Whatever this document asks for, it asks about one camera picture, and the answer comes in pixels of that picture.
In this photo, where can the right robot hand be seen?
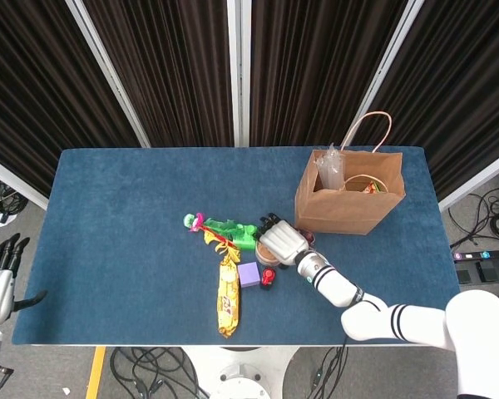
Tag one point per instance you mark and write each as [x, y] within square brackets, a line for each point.
[285, 243]

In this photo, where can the round clear plastic tub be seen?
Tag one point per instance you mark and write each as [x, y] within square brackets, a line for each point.
[264, 255]

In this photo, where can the clear plastic straw bundle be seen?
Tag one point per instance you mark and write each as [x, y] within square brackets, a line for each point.
[330, 170]

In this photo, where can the green orange snack bag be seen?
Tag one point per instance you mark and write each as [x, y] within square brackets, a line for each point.
[374, 188]

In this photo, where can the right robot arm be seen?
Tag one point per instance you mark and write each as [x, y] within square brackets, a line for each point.
[337, 282]

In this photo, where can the brown paper bag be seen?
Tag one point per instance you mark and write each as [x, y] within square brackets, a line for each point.
[337, 212]

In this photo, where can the purple grape bunch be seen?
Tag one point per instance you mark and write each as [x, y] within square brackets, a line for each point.
[308, 237]

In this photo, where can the small red toy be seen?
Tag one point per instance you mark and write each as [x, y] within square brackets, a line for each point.
[268, 275]

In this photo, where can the green toy brick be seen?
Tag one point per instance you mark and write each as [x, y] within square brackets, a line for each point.
[245, 241]

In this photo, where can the purple cube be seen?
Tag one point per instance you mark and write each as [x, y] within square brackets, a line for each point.
[248, 274]

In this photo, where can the colourful feather shuttlecock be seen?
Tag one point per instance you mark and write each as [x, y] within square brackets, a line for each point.
[216, 228]

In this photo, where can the white paper scrap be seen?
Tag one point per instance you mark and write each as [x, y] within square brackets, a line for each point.
[6, 219]

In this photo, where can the gold biscuit packet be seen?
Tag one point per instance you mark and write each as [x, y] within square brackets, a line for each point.
[229, 299]

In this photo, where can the yellow floor tape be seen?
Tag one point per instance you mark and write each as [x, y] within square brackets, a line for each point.
[95, 374]

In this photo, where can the dark pleated partition panel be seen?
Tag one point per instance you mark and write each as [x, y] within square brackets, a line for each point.
[316, 62]
[170, 62]
[33, 83]
[461, 83]

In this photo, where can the black foot pedal board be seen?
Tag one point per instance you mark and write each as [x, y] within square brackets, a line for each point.
[486, 272]

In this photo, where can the white partition base rail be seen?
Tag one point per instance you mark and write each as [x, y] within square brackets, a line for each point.
[478, 178]
[12, 183]

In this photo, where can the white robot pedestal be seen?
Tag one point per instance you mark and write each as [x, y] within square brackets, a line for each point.
[241, 374]

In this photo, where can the white partition post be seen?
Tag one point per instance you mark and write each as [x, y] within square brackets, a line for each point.
[386, 62]
[110, 75]
[238, 62]

